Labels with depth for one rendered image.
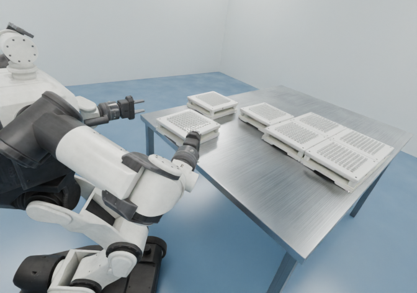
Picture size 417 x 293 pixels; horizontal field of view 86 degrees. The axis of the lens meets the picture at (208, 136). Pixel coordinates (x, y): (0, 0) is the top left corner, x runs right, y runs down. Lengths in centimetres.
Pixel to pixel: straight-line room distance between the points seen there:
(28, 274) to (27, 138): 95
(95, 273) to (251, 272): 95
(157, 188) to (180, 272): 124
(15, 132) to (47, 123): 6
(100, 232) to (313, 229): 77
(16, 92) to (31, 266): 92
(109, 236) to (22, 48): 67
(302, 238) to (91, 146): 68
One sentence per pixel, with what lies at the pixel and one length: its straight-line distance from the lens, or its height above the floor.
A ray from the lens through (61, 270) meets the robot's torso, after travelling 138.
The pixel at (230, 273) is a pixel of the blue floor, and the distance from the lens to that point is 170.
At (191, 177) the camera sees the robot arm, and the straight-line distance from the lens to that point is 72.
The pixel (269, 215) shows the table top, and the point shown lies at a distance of 87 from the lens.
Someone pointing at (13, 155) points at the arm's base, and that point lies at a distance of 56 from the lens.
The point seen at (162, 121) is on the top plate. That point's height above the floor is 92.
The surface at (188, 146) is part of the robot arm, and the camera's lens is 81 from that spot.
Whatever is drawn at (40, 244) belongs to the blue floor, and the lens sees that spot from 196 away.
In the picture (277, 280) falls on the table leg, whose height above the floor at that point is 63.
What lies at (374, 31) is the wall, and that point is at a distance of 408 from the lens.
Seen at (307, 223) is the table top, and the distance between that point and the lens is 91.
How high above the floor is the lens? 147
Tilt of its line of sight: 31 degrees down
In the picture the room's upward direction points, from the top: 7 degrees clockwise
